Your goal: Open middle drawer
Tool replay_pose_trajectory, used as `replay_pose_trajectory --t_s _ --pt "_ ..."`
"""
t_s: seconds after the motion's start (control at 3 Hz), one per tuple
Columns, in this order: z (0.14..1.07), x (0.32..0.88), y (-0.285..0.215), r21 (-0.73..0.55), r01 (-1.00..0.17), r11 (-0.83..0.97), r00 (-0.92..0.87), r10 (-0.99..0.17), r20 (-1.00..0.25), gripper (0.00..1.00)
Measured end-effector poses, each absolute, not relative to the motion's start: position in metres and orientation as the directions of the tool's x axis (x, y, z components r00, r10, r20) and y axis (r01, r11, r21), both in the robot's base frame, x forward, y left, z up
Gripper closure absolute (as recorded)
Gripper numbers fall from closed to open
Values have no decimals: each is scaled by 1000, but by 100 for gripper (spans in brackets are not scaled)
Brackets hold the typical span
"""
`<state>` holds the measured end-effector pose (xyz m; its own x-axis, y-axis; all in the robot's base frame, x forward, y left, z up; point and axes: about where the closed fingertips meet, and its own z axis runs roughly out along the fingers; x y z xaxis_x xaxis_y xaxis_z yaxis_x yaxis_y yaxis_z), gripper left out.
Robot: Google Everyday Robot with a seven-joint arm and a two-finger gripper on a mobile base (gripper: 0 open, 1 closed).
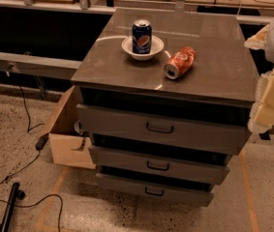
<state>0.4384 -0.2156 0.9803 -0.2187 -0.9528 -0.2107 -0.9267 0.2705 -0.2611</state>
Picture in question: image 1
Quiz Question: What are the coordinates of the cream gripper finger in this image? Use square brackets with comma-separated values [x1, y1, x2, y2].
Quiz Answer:
[248, 69, 274, 133]
[244, 25, 269, 50]

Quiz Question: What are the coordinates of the grey drawer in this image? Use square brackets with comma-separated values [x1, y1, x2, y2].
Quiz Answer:
[89, 145, 229, 185]
[96, 173, 214, 207]
[76, 103, 250, 155]

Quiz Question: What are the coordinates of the grey top drawer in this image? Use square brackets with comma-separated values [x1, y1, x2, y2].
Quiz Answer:
[76, 103, 250, 155]

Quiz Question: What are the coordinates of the grey drawer cabinet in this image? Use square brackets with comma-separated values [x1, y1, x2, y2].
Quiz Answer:
[71, 7, 260, 208]

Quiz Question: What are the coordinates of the grey bottom drawer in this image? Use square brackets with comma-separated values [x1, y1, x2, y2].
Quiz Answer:
[96, 173, 214, 207]

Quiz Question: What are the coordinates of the orange soda can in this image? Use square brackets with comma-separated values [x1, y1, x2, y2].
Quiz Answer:
[164, 46, 197, 79]

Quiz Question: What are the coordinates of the white bowl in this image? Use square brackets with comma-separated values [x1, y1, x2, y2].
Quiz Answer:
[121, 36, 165, 61]

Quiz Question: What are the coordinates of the blue pepsi can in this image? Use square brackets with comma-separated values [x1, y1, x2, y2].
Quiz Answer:
[132, 19, 152, 54]

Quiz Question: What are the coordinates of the cardboard box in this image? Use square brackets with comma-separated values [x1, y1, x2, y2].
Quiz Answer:
[40, 87, 96, 169]

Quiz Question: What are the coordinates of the black power adapter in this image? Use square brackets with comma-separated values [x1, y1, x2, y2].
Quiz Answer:
[35, 134, 48, 151]

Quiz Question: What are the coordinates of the black metal stand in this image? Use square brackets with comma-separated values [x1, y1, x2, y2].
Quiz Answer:
[0, 183, 25, 232]

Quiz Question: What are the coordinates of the black floor cable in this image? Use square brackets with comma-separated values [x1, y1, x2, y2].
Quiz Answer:
[0, 84, 64, 232]

